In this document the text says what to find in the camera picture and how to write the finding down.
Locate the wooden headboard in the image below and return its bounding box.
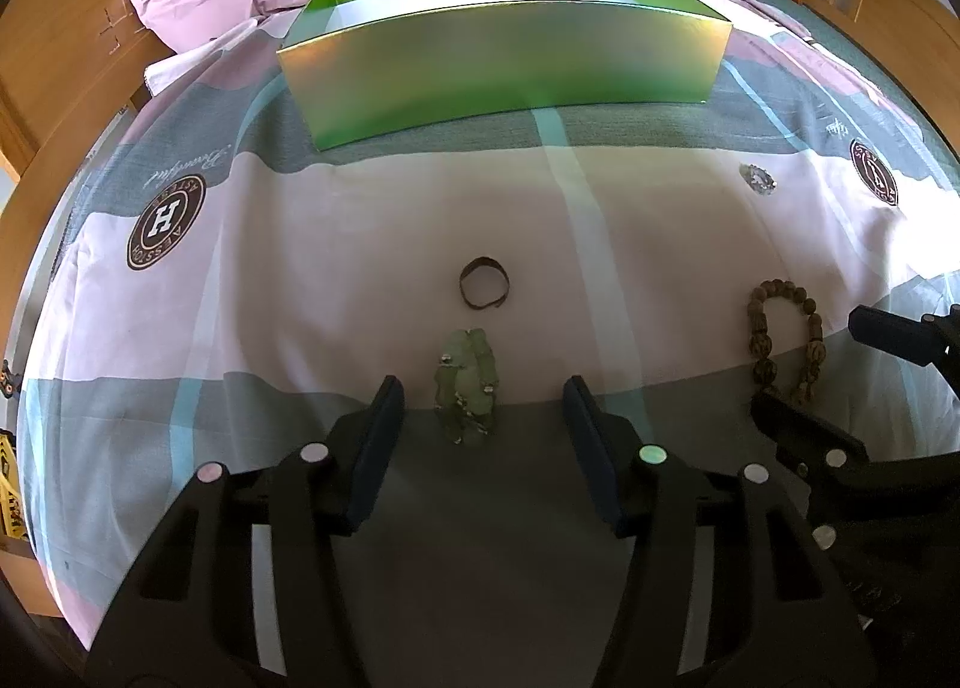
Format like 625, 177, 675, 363
2, 0, 171, 335

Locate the small dark ring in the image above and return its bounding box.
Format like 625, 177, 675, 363
457, 256, 513, 311

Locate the wooden bed footboard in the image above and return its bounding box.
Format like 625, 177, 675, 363
794, 0, 958, 147

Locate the dark wooden bead bracelet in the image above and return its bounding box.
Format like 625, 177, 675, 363
745, 277, 829, 404

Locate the green cardboard box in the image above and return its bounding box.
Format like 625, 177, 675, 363
277, 0, 732, 151

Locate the green silver pendant ornament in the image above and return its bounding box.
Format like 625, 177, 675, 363
434, 328, 500, 446

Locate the patchwork bed cover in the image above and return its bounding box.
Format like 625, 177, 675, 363
16, 0, 958, 658

